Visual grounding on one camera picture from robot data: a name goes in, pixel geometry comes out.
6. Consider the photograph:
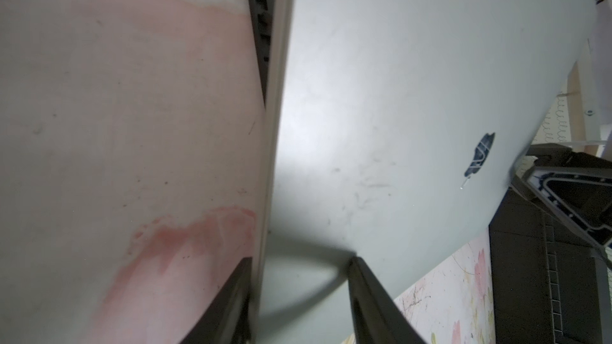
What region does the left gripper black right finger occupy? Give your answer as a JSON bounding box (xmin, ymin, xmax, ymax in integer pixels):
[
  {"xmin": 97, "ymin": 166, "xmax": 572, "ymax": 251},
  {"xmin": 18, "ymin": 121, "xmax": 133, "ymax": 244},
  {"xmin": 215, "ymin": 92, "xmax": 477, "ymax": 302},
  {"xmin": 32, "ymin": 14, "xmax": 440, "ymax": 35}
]
[{"xmin": 347, "ymin": 256, "xmax": 425, "ymax": 344}]

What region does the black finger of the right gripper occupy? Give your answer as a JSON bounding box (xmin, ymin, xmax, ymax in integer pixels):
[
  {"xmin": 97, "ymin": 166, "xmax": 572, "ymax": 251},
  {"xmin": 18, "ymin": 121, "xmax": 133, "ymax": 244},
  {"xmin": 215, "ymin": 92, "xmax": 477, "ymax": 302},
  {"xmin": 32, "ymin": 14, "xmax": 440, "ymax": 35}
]
[{"xmin": 511, "ymin": 143, "xmax": 611, "ymax": 267}]

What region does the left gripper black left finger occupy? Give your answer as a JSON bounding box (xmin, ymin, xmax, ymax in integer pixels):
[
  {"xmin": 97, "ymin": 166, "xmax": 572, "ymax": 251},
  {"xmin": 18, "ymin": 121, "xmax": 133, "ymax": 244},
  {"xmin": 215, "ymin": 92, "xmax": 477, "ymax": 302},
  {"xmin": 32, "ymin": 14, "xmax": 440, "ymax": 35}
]
[{"xmin": 180, "ymin": 257, "xmax": 252, "ymax": 344}]

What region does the silver laptop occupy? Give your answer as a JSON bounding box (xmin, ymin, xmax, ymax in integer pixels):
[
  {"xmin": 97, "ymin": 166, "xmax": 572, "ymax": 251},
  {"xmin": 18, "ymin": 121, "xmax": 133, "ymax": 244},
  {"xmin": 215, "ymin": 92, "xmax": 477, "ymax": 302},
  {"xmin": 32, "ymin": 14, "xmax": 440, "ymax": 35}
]
[{"xmin": 252, "ymin": 0, "xmax": 596, "ymax": 343}]

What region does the white wooden side table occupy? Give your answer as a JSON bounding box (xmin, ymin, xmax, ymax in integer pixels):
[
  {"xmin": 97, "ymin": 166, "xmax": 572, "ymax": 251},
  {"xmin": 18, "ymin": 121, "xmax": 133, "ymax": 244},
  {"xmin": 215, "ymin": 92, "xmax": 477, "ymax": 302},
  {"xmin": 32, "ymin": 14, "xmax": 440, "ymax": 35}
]
[{"xmin": 567, "ymin": 0, "xmax": 611, "ymax": 161}]

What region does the pink floral mat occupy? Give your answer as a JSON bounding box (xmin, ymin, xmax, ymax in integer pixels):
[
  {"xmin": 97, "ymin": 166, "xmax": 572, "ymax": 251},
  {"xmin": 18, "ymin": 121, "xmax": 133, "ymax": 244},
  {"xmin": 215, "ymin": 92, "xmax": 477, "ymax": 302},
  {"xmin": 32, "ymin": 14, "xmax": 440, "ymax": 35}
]
[{"xmin": 0, "ymin": 0, "xmax": 496, "ymax": 344}]

